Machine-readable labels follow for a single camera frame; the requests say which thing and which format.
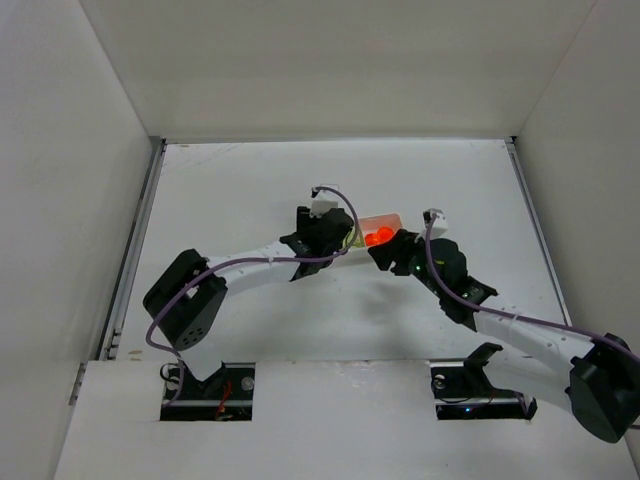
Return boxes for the orange lego pieces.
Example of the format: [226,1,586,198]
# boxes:
[364,232,385,247]

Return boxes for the lime green curved lego brick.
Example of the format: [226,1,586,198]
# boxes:
[345,235,364,249]

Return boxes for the orange round lego dish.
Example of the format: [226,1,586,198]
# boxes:
[376,226,395,244]

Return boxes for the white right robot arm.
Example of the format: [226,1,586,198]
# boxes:
[368,229,639,443]

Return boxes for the white divided plastic tray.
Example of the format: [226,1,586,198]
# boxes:
[343,213,403,262]

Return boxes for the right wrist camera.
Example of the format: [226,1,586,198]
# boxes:
[421,208,448,240]

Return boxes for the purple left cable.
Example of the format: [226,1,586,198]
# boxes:
[144,185,361,359]

